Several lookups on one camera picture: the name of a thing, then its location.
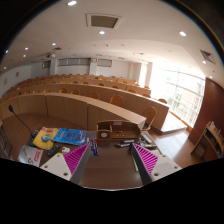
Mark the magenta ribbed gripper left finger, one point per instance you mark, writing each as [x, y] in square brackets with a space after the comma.
[69, 166]

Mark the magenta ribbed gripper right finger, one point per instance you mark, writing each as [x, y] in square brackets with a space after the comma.
[151, 166]

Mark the white eraser with red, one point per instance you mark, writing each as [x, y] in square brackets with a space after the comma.
[65, 150]

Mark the black remote control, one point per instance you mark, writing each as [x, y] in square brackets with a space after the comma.
[55, 147]

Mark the blue plastic package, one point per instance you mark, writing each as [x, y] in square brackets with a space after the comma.
[70, 136]

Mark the red blue marker pens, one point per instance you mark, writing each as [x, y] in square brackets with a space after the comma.
[94, 147]

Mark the white power strip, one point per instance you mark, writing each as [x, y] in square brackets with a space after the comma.
[147, 139]

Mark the black marker pen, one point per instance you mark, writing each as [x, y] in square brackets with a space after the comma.
[122, 145]

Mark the yellow book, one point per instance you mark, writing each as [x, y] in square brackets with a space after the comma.
[44, 138]

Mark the white red booklet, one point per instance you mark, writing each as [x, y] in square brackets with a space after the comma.
[30, 155]

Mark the wooden desk organizer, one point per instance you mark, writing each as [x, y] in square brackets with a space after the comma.
[117, 130]

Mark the wooden chair near desk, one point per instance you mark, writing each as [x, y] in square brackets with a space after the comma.
[149, 113]

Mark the front curved wooden desk row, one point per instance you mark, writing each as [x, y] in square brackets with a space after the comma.
[83, 111]

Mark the wooden bookshelf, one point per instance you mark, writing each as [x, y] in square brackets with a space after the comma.
[210, 145]

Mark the black gooseneck microphone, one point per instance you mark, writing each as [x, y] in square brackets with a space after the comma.
[32, 134]

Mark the ceiling air vent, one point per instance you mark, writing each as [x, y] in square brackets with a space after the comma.
[103, 20]

